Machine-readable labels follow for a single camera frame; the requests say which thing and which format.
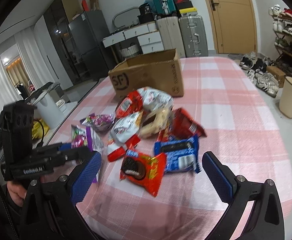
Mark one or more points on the beige suitcase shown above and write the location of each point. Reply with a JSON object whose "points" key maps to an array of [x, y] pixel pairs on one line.
{"points": [[171, 34]]}

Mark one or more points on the white round appliance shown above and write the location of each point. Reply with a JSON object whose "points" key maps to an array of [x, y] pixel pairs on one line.
{"points": [[46, 108]]}

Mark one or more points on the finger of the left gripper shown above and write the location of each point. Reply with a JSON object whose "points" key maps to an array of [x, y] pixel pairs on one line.
{"points": [[79, 153], [65, 146]]}

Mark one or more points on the black glass cabinet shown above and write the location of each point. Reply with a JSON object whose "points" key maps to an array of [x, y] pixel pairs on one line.
{"points": [[57, 18]]}

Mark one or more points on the silver suitcase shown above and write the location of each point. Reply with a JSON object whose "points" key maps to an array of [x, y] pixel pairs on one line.
{"points": [[194, 36]]}

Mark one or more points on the small cardboard box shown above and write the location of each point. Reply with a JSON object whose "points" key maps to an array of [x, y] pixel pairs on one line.
{"points": [[278, 74]]}

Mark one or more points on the beige trash bin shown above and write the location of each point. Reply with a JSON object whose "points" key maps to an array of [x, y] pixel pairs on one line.
{"points": [[285, 103]]}

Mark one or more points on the wooden shoe rack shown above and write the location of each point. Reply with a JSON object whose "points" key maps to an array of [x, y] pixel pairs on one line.
{"points": [[282, 27]]}

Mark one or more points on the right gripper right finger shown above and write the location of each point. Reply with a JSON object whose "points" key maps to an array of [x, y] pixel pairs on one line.
{"points": [[265, 220]]}

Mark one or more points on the purple white snack bag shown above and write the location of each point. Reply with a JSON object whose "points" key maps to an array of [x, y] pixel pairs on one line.
{"points": [[87, 136]]}

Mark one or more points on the white drawer desk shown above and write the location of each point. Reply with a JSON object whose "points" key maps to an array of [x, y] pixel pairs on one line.
{"points": [[146, 36]]}

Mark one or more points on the purple candy bag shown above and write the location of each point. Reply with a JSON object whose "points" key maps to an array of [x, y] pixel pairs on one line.
{"points": [[99, 122]]}

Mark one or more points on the wooden door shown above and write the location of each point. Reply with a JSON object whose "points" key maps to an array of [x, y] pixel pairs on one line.
{"points": [[233, 26]]}

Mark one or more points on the red Oreo packet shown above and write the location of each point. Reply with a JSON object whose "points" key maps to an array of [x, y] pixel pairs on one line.
{"points": [[143, 170]]}

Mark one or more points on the dark grey refrigerator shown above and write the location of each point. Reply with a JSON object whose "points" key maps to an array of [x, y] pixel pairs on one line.
{"points": [[88, 30]]}

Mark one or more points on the person's left hand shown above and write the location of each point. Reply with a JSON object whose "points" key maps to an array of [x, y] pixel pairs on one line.
{"points": [[17, 192]]}

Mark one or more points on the blue Oreo packet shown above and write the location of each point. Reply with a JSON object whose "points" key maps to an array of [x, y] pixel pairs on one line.
{"points": [[181, 155]]}

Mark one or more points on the white red snack bag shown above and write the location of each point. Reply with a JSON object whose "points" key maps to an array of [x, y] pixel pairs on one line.
{"points": [[123, 135], [143, 99]]}

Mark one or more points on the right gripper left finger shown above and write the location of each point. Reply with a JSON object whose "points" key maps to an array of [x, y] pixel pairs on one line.
{"points": [[50, 212]]}

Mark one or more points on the red chip bag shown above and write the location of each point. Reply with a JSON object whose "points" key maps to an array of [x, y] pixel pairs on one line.
{"points": [[180, 125]]}

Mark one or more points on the woven laundry basket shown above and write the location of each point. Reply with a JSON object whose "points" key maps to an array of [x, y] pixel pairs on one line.
{"points": [[130, 51]]}

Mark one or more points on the yellow shoe box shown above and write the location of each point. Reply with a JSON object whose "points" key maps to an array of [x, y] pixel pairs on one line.
{"points": [[188, 11]]}

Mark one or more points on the clear bread packet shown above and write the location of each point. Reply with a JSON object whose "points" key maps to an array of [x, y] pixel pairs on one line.
{"points": [[154, 122]]}

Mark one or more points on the brown cardboard box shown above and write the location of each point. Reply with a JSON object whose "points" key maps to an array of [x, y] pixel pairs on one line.
{"points": [[159, 70]]}

